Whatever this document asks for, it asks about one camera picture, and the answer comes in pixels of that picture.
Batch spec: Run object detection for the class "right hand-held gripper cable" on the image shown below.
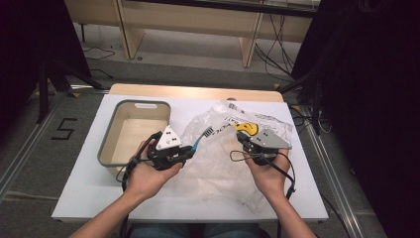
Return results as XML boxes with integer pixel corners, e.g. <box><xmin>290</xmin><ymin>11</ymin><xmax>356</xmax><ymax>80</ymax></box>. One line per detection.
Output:
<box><xmin>230</xmin><ymin>150</ymin><xmax>296</xmax><ymax>238</ymax></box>

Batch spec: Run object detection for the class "person's left hand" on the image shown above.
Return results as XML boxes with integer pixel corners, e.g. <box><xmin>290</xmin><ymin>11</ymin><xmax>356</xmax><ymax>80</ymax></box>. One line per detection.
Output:
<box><xmin>127</xmin><ymin>140</ymin><xmax>184</xmax><ymax>201</ymax></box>

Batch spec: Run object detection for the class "black floor cable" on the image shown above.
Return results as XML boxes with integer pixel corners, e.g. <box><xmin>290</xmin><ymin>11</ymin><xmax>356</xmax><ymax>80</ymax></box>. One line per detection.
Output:
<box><xmin>82</xmin><ymin>46</ymin><xmax>117</xmax><ymax>61</ymax></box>

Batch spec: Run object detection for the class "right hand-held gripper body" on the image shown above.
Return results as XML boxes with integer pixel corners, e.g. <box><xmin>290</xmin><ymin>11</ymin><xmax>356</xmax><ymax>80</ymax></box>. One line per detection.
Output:
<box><xmin>247</xmin><ymin>128</ymin><xmax>293</xmax><ymax>167</ymax></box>

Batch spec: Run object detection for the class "beige plastic bin grey rim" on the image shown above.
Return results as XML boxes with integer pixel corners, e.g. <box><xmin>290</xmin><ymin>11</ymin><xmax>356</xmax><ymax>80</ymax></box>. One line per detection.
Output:
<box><xmin>97</xmin><ymin>99</ymin><xmax>171</xmax><ymax>177</ymax></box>

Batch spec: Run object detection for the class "light wooden desk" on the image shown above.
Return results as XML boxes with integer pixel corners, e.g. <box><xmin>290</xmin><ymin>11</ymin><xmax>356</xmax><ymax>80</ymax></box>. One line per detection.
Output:
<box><xmin>63</xmin><ymin>0</ymin><xmax>320</xmax><ymax>68</ymax></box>

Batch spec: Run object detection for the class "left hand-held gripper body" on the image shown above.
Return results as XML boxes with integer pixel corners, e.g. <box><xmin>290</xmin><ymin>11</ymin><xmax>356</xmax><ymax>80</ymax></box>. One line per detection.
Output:
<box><xmin>147</xmin><ymin>124</ymin><xmax>186</xmax><ymax>172</ymax></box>

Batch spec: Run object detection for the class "black curtain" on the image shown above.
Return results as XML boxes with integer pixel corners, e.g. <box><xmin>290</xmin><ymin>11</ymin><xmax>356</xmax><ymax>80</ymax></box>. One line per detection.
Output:
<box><xmin>290</xmin><ymin>0</ymin><xmax>420</xmax><ymax>238</ymax></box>
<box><xmin>0</xmin><ymin>0</ymin><xmax>92</xmax><ymax>133</ymax></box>

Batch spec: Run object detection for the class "black tripod stand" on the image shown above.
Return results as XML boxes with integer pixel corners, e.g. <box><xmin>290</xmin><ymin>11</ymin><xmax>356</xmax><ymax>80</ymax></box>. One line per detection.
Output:
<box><xmin>36</xmin><ymin>59</ymin><xmax>103</xmax><ymax>125</ymax></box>
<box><xmin>276</xmin><ymin>70</ymin><xmax>323</xmax><ymax>135</ymax></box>

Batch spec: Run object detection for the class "bundle of black cables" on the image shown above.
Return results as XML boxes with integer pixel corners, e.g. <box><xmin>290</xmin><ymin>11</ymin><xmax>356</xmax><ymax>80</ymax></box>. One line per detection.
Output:
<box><xmin>254</xmin><ymin>13</ymin><xmax>298</xmax><ymax>78</ymax></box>

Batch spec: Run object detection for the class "hand-held gripper cable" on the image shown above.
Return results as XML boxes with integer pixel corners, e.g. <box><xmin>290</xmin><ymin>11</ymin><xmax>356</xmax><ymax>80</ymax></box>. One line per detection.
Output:
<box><xmin>115</xmin><ymin>131</ymin><xmax>163</xmax><ymax>238</ymax></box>
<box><xmin>230</xmin><ymin>150</ymin><xmax>296</xmax><ymax>238</ymax></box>

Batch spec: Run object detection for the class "blue toothbrush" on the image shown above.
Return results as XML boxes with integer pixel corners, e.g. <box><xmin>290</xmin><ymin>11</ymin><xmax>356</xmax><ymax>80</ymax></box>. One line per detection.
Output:
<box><xmin>191</xmin><ymin>126</ymin><xmax>214</xmax><ymax>153</ymax></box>

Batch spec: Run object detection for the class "left hand-held gripper cable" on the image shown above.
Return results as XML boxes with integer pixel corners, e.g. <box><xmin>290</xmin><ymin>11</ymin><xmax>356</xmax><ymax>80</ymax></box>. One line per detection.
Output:
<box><xmin>115</xmin><ymin>131</ymin><xmax>163</xmax><ymax>238</ymax></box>

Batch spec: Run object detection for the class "clear printed plastic bag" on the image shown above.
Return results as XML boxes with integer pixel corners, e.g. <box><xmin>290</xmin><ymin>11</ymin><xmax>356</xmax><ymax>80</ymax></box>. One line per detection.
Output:
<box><xmin>171</xmin><ymin>100</ymin><xmax>294</xmax><ymax>212</ymax></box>

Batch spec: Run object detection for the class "metal floor rail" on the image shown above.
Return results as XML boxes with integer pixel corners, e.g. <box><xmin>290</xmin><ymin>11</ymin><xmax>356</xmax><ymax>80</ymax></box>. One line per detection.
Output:
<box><xmin>296</xmin><ymin>105</ymin><xmax>365</xmax><ymax>238</ymax></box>
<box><xmin>0</xmin><ymin>92</ymin><xmax>67</xmax><ymax>199</ymax></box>

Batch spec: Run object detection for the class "person's right hand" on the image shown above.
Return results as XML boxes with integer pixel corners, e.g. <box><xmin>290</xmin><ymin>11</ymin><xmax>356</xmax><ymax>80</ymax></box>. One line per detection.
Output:
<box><xmin>246</xmin><ymin>149</ymin><xmax>291</xmax><ymax>199</ymax></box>

